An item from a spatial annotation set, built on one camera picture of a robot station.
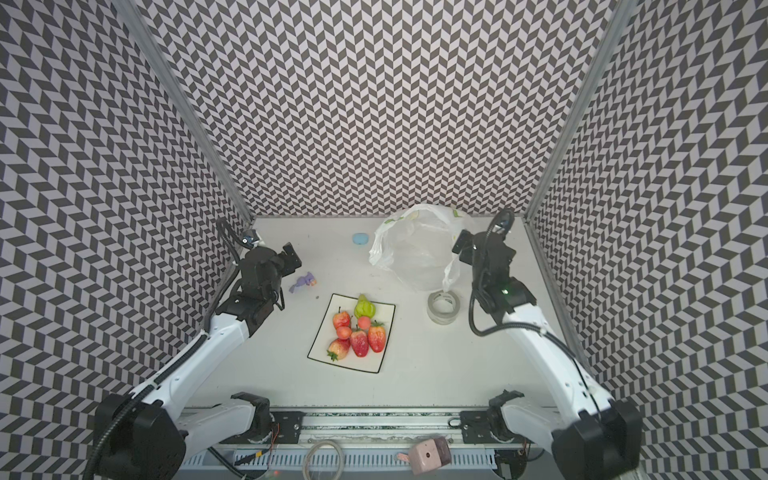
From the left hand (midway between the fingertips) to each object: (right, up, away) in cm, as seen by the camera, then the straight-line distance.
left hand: (278, 250), depth 81 cm
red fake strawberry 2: (+22, -26, +2) cm, 34 cm away
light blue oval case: (+18, +4, +35) cm, 39 cm away
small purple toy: (+2, -10, +15) cm, 18 cm away
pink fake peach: (+23, -21, +4) cm, 31 cm away
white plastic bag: (+40, +2, +33) cm, 52 cm away
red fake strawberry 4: (+16, -27, 0) cm, 32 cm away
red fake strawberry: (+16, -20, +6) cm, 27 cm away
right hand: (+54, +2, -4) cm, 54 cm away
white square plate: (+12, -25, +6) cm, 28 cm away
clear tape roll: (+47, -19, +14) cm, 53 cm away
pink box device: (+39, -44, -17) cm, 61 cm away
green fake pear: (+23, -17, +6) cm, 29 cm away
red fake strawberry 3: (+27, -24, +2) cm, 36 cm away
